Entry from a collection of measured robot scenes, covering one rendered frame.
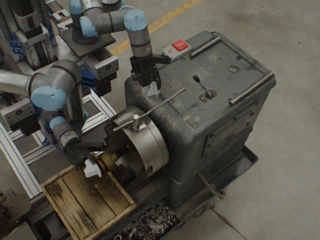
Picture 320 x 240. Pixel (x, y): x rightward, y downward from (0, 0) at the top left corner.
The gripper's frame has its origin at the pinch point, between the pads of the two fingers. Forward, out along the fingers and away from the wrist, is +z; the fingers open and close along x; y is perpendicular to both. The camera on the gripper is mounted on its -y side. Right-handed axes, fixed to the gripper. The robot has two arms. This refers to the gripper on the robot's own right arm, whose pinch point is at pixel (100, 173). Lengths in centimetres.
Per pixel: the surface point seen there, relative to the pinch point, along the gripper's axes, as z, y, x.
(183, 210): 21, -34, -55
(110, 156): -2.7, -7.1, 3.3
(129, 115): -9.0, -21.6, 14.3
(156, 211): 13, -21, -52
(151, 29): -165, -153, -108
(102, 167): -0.8, -1.6, 2.5
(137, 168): 9.1, -12.8, 3.4
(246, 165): 22, -84, -55
